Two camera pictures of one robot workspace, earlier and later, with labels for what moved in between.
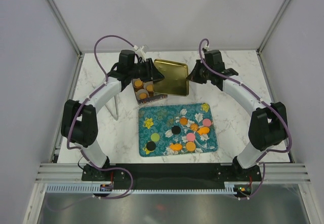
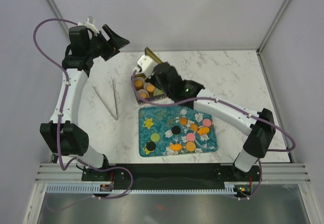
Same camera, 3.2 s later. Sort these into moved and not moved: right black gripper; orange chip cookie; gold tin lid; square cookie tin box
Moved: right black gripper; gold tin lid
Not moved: orange chip cookie; square cookie tin box
